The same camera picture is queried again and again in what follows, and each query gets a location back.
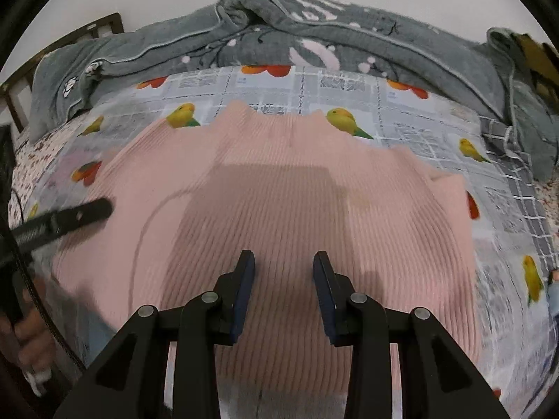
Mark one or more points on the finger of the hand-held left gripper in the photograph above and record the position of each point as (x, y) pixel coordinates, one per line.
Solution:
(65, 220)

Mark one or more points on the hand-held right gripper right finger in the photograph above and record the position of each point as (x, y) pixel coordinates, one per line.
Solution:
(325, 297)

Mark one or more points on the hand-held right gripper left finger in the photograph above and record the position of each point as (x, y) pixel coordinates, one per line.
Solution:
(242, 297)

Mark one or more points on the pink ribbed knit sweater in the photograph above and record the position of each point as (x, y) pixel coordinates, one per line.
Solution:
(284, 209)

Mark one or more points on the person's left hand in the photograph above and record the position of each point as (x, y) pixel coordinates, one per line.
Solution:
(30, 336)

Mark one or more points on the floral bed sheet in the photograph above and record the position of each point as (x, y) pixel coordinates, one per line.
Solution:
(30, 157)

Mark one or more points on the dark wooden headboard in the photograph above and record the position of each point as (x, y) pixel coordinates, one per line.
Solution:
(17, 91)

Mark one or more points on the fruit print plastic sheet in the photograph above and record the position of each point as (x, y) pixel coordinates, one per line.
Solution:
(284, 87)

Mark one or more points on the grey checked cloth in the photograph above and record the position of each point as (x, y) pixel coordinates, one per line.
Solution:
(533, 209)

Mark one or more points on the grey printed quilt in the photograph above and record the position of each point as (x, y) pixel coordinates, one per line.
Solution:
(349, 39)

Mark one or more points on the brown jacket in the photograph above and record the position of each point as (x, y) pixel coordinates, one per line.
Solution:
(543, 70)

